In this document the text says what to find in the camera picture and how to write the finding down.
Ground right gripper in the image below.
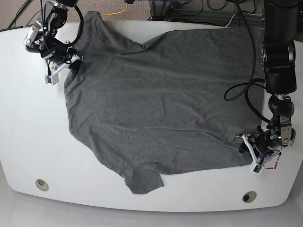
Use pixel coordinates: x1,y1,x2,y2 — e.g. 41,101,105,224
42,46,83,70

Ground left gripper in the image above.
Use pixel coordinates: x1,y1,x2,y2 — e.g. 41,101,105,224
238,133,274,155

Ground grey t-shirt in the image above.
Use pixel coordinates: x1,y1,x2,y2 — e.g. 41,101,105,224
64,11,261,194

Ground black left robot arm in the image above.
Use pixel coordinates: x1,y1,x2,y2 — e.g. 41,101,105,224
244,0,302,157

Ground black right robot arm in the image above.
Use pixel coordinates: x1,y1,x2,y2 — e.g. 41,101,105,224
24,0,84,68

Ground red tape rectangle marking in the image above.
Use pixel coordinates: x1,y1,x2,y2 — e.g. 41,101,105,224
265,155,280,170

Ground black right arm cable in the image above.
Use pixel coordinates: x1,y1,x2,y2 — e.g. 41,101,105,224
68,6,85,48

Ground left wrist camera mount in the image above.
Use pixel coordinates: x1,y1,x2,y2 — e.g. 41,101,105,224
235,132,282,175

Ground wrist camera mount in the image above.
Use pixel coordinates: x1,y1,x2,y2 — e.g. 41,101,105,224
235,132,282,175
44,47,83,85

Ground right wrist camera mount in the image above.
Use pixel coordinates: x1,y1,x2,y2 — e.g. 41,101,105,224
44,47,83,85

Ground right table cable grommet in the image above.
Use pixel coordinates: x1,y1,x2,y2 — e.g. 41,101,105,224
242,191,257,203

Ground table cable grommet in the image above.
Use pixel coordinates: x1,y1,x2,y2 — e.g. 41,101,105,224
242,191,257,203
36,179,49,192

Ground yellow cable on floor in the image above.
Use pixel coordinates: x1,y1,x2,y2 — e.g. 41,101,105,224
101,2,130,17

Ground left table cable grommet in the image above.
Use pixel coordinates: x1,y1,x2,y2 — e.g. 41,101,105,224
36,179,49,192

